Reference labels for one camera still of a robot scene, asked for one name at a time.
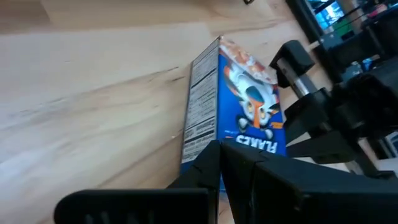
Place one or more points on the black aluminium table frame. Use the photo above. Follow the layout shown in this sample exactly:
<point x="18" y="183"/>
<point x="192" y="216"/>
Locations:
<point x="303" y="15"/>

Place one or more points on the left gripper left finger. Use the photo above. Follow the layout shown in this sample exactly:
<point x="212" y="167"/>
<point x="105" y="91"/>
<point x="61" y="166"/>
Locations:
<point x="140" y="207"/>

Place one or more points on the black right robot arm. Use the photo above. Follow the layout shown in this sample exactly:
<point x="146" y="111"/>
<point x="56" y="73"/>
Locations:
<point x="351" y="46"/>

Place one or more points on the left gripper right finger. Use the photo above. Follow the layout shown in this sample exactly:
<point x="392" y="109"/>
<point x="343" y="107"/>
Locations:
<point x="311" y="193"/>

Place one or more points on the Frosted Flakes cereal box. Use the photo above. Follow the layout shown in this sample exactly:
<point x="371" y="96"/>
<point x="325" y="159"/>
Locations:
<point x="236" y="102"/>

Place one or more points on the blue screen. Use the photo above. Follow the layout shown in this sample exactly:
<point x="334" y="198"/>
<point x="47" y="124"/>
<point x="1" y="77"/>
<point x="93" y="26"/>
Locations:
<point x="329" y="14"/>

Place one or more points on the black capped silver rod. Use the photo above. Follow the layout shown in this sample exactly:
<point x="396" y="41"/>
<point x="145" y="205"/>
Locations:
<point x="293" y="59"/>

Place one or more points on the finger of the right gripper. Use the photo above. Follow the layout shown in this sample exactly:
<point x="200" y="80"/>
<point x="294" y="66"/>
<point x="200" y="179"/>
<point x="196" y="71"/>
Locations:
<point x="308" y="112"/>
<point x="323" y="147"/>

